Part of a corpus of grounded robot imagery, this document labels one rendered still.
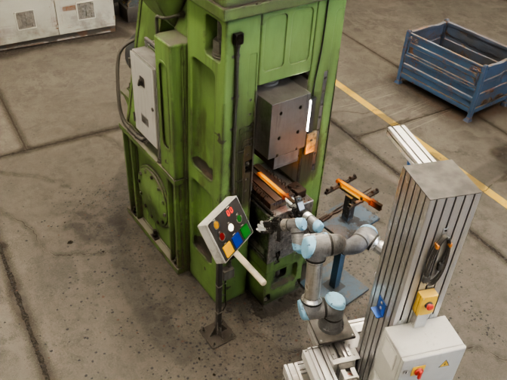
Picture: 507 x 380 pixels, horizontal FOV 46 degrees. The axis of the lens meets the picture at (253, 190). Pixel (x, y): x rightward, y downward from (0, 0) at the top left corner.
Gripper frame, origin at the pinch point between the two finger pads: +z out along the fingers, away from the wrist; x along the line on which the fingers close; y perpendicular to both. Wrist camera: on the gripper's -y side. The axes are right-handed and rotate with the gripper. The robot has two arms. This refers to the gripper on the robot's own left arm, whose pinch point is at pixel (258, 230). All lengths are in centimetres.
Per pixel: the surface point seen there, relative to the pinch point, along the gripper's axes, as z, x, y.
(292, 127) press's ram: -20, -46, 45
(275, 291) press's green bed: 49, -41, -81
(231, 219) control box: 11.2, 6.4, 13.2
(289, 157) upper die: -9, -47, 25
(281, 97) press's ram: -24, -42, 67
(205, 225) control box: 12.2, 27.0, 22.0
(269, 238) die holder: 22.3, -30.1, -26.2
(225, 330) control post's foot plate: 69, 5, -82
